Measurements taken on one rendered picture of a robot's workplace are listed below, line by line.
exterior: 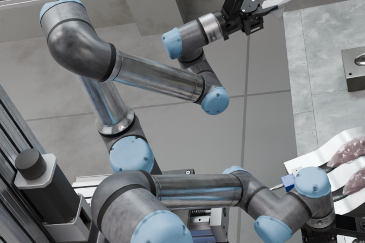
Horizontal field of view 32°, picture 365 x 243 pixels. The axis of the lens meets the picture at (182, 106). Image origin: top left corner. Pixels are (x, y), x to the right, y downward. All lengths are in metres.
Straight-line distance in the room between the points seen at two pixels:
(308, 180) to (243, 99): 2.15
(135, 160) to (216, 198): 0.39
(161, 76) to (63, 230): 0.43
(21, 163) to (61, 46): 0.28
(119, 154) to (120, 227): 0.64
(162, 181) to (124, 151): 0.47
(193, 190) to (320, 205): 0.29
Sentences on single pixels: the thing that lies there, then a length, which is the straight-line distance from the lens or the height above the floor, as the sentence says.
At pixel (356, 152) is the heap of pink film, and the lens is 2.05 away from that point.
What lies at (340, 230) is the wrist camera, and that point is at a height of 1.17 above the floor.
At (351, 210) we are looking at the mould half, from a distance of 1.99.
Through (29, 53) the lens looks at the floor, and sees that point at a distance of 4.53.
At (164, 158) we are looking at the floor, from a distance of 3.42.
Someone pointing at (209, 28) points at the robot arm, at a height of 1.46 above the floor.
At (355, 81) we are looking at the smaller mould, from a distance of 2.34.
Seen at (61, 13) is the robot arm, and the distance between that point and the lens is 1.57.
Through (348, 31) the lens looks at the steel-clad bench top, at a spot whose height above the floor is 0.80.
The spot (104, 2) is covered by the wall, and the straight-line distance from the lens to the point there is 4.29.
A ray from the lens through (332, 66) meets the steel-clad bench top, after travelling 2.48.
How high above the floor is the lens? 2.51
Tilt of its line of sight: 44 degrees down
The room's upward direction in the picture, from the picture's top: 22 degrees counter-clockwise
